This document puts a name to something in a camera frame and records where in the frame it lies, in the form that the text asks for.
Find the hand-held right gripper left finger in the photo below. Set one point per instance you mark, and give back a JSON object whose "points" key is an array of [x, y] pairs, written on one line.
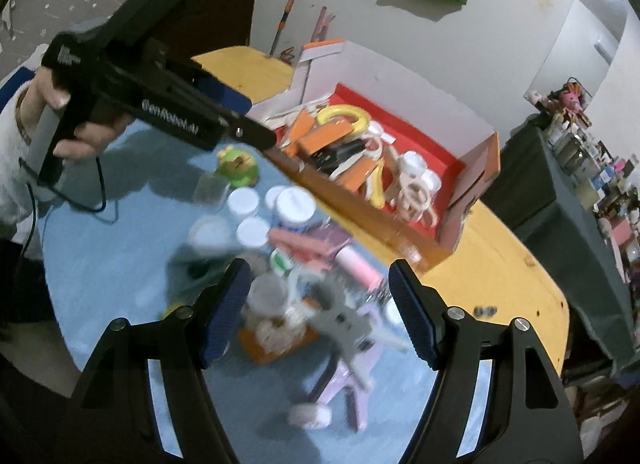
{"points": [[227, 314]]}

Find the orange piece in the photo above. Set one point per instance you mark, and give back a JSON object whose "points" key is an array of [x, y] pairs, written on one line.
{"points": [[357, 175]]}

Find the green lion toy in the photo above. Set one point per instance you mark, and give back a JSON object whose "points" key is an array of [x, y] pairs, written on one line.
{"points": [[237, 166]]}

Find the dark green clothed table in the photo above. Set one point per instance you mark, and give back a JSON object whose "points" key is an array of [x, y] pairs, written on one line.
{"points": [[565, 224]]}

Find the dark wooden door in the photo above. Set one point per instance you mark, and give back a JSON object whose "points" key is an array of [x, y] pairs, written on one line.
{"points": [[220, 19]]}

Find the green white bottle cap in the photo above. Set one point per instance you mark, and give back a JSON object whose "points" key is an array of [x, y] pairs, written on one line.
{"points": [[281, 262]]}

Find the orange cardboard box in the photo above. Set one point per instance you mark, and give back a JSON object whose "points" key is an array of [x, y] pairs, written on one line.
{"points": [[360, 214]]}

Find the white lid blue jar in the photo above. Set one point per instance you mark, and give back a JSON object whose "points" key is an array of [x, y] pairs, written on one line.
{"points": [[295, 206]]}

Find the pink clothespin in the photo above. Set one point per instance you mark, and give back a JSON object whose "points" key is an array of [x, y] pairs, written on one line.
{"points": [[302, 244]]}

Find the pink rabbit plush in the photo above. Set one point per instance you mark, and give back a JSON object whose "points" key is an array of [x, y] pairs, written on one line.
{"points": [[572, 96]]}

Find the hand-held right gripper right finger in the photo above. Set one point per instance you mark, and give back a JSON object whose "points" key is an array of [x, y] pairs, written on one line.
{"points": [[415, 314]]}

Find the purple bottle pink cap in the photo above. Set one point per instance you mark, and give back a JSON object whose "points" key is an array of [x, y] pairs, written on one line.
{"points": [[357, 264]]}

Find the clear plastic lid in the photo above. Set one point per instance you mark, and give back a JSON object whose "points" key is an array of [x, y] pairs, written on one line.
{"points": [[210, 234]]}

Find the wall mirror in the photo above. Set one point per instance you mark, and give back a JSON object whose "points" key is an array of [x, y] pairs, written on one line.
{"points": [[575, 44]]}

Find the white round badge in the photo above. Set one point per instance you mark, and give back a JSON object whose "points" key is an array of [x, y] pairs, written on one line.
{"points": [[310, 415]]}

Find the black metal clip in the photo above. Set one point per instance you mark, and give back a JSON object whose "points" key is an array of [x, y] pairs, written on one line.
{"points": [[340, 153]]}

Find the small metal bolt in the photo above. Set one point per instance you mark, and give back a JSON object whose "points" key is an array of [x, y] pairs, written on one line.
{"points": [[485, 312]]}

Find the grey plastic clamp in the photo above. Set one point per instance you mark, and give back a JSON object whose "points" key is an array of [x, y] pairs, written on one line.
{"points": [[345, 321]]}

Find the purple plastic clamp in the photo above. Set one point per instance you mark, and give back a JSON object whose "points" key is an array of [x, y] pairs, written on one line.
{"points": [[340, 381]]}

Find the white crochet scrunchie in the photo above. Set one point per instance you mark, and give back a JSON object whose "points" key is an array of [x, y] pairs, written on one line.
{"points": [[272, 331]]}

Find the yellow foam stick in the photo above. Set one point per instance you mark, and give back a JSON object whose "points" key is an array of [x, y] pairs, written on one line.
{"points": [[378, 189]]}

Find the orange stick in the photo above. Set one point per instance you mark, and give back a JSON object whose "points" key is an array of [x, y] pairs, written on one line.
{"points": [[296, 128]]}

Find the blue towel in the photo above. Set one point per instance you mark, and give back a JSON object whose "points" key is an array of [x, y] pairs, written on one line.
{"points": [[130, 244]]}

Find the clear small pin box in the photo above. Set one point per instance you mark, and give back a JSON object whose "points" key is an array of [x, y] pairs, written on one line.
{"points": [[210, 190]]}

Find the pink box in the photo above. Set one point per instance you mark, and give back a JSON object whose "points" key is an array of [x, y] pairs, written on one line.
{"points": [[623, 231]]}

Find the person's left hand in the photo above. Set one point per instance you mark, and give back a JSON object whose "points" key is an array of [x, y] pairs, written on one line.
{"points": [[95, 136]]}

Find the orange card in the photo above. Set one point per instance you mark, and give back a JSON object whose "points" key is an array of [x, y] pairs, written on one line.
{"points": [[265, 355]]}

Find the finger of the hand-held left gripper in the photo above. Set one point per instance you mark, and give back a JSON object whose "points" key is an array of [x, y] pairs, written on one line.
{"points": [[250, 136], [230, 99]]}

